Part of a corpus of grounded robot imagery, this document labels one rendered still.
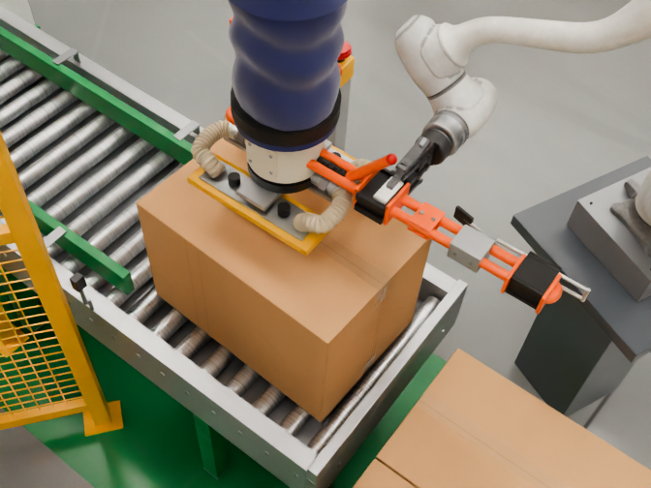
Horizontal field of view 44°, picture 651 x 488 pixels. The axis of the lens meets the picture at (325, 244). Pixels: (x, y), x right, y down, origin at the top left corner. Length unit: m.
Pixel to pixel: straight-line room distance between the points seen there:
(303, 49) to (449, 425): 1.09
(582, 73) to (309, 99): 2.59
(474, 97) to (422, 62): 0.14
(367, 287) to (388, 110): 1.86
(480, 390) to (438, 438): 0.18
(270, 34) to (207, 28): 2.56
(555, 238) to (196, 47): 2.17
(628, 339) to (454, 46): 0.86
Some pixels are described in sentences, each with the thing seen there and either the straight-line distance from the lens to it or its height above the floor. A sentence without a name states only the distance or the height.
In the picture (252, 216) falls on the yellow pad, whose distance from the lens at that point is 1.75.
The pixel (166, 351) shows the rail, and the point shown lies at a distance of 2.14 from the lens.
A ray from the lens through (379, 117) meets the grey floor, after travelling 3.55.
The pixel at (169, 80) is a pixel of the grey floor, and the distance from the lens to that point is 3.72.
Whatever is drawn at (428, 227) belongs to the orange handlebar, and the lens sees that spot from 1.60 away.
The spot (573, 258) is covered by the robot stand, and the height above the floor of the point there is 0.75.
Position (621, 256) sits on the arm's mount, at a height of 0.83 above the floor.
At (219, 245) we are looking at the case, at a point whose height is 0.95.
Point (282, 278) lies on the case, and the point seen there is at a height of 0.95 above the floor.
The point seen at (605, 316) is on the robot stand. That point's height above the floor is 0.75.
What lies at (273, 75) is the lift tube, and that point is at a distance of 1.49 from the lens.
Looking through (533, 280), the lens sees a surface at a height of 1.22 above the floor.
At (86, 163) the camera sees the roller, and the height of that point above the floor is 0.54.
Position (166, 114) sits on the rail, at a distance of 2.70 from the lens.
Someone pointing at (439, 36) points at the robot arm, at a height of 1.37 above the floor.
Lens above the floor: 2.44
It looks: 53 degrees down
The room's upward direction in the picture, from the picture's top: 4 degrees clockwise
